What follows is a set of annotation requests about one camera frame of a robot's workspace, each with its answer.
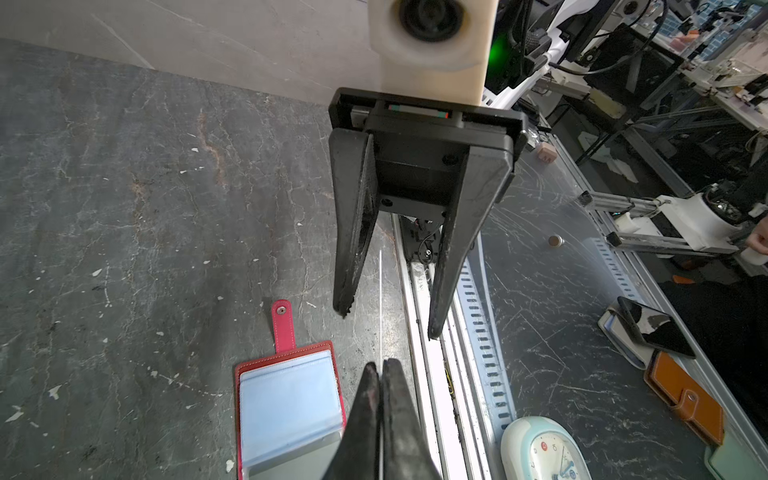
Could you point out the aluminium front rail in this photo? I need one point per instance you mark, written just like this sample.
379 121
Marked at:
463 396

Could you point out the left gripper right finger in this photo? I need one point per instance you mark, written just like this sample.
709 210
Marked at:
405 451

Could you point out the red leather card holder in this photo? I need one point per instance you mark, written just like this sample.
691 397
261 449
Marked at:
290 413

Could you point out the small round coin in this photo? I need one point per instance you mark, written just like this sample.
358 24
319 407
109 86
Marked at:
555 241

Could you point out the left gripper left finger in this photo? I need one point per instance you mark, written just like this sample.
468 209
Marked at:
357 456

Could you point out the black smartphone on stand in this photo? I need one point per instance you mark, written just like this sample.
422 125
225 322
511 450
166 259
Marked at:
653 328

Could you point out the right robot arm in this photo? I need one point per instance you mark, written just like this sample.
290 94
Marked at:
528 41

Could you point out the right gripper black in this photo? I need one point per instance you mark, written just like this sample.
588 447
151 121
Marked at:
421 158

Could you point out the orange leather wallet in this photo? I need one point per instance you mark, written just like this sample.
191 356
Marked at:
686 398

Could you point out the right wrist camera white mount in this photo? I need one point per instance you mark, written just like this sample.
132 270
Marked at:
433 49

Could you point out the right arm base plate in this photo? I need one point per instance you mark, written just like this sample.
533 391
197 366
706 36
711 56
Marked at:
421 240

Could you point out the white round timer device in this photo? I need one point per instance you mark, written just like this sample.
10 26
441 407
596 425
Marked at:
537 447

